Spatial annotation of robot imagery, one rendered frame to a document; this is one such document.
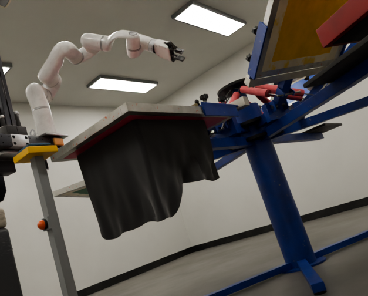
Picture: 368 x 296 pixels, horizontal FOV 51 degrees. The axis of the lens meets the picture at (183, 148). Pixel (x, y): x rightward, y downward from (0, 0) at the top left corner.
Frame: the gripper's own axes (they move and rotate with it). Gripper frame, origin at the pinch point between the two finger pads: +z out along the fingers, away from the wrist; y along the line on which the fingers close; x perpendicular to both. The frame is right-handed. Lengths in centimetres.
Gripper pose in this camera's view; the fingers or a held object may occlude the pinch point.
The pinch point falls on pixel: (180, 54)
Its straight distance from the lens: 211.7
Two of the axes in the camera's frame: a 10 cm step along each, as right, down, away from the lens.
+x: 5.0, -7.6, 4.2
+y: -1.1, -5.4, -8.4
